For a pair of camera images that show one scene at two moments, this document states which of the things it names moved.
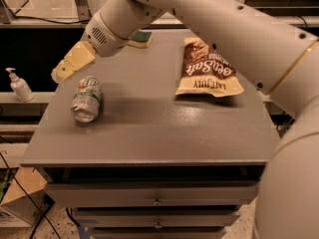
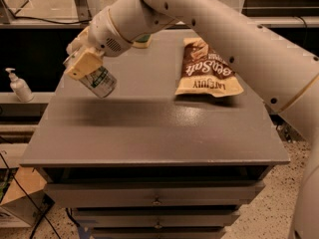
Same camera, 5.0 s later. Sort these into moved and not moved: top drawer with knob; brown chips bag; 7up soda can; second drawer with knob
Moved: 7up soda can
Not moved: top drawer with knob; brown chips bag; second drawer with knob
